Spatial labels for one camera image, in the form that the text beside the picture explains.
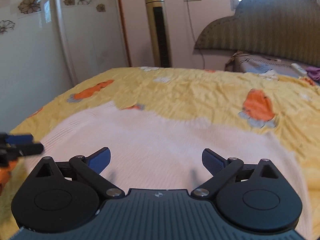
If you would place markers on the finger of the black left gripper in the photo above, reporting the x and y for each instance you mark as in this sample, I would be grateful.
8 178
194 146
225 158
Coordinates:
15 146

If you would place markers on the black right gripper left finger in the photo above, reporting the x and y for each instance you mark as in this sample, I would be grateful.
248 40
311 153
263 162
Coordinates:
62 196

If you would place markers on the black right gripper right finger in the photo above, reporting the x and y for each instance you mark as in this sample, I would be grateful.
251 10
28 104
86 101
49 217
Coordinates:
252 197

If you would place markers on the pink knit sweater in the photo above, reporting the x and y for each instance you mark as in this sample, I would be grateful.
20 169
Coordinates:
151 152

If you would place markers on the yellow carrot print bedsheet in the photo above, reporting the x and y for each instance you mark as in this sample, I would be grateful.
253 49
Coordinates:
259 103

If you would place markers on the white floral wardrobe door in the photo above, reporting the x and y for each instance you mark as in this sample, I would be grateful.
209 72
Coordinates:
49 46

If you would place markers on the white remote control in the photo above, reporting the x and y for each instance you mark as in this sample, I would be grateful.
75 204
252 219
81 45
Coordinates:
298 69

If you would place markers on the purple cloth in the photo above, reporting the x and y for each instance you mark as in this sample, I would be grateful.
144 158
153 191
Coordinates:
313 73

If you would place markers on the gold tower fan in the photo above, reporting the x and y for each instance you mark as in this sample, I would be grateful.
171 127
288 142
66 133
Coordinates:
159 33

